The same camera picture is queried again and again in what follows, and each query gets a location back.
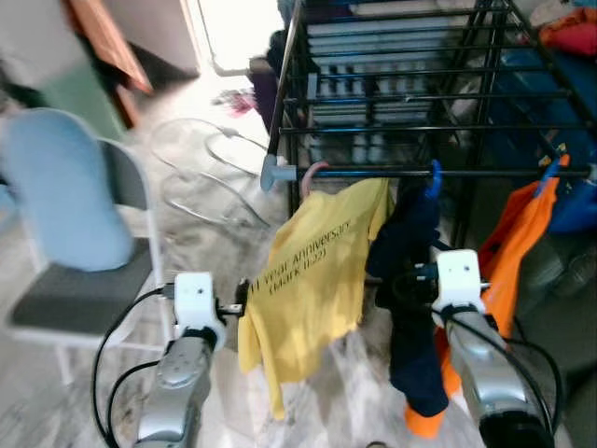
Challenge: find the navy blue garment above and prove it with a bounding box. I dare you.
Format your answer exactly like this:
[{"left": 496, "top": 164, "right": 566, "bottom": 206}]
[{"left": 366, "top": 177, "right": 451, "bottom": 419}]

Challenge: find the blue plastic hanger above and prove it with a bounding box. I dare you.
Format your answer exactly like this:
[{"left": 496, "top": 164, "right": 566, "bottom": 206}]
[
  {"left": 534, "top": 152, "right": 570, "bottom": 199},
  {"left": 424, "top": 159, "right": 445, "bottom": 201}
]

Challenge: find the pink plastic hanger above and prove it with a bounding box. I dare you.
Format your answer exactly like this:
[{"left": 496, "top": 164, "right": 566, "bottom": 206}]
[{"left": 298, "top": 161, "right": 331, "bottom": 200}]

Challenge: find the yellow t-shirt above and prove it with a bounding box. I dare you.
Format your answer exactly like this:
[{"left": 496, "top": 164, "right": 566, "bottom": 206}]
[{"left": 236, "top": 177, "right": 393, "bottom": 421}]

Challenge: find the orange t-shirt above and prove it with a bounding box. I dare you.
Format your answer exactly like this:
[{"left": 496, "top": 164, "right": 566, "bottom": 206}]
[{"left": 403, "top": 154, "right": 572, "bottom": 440}]

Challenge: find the black metal drying rack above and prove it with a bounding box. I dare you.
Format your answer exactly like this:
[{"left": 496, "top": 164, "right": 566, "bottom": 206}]
[{"left": 259, "top": 0, "right": 597, "bottom": 253}]

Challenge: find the black folding chair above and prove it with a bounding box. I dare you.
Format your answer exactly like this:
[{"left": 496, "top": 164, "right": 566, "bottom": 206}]
[{"left": 5, "top": 140, "right": 169, "bottom": 384}]

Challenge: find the small pink clothes heap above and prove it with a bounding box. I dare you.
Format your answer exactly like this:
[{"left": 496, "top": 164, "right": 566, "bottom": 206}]
[{"left": 219, "top": 89, "right": 260, "bottom": 118}]

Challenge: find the blue oval chair cushion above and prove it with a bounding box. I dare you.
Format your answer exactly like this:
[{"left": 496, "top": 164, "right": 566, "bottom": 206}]
[{"left": 0, "top": 107, "right": 136, "bottom": 273}]

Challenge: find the dark purple armchair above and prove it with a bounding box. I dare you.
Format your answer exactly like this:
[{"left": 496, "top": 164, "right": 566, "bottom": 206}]
[{"left": 250, "top": 28, "right": 285, "bottom": 127}]

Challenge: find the blue storage crate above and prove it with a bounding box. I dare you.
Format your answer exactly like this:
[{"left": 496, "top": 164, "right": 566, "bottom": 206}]
[{"left": 485, "top": 47, "right": 597, "bottom": 234}]

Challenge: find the white slatted crib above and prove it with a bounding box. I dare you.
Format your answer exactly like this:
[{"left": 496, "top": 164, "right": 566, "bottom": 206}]
[{"left": 306, "top": 14, "right": 486, "bottom": 169}]

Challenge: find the white and green air purifier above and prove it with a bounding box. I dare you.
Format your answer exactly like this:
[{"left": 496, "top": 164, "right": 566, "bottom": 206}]
[{"left": 0, "top": 0, "right": 127, "bottom": 141}]

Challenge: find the red and pink clothes pile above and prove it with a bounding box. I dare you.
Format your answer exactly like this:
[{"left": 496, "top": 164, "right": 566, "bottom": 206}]
[{"left": 539, "top": 7, "right": 597, "bottom": 57}]

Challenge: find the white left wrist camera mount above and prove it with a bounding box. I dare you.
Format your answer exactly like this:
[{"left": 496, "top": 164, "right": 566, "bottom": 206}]
[{"left": 174, "top": 272, "right": 223, "bottom": 329}]

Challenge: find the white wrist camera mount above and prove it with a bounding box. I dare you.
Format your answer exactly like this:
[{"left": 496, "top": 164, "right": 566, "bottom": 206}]
[
  {"left": 174, "top": 272, "right": 223, "bottom": 329},
  {"left": 437, "top": 248, "right": 486, "bottom": 314}
]

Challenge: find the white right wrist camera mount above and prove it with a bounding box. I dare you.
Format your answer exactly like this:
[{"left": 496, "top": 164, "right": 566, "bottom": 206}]
[{"left": 437, "top": 248, "right": 486, "bottom": 314}]

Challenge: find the long black left arm cable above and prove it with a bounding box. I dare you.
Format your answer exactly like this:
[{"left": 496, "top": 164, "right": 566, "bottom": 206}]
[{"left": 91, "top": 285, "right": 180, "bottom": 448}]

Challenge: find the short black left arm cable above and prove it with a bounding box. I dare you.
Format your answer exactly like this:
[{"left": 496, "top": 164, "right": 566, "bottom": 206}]
[{"left": 106, "top": 359, "right": 169, "bottom": 447}]

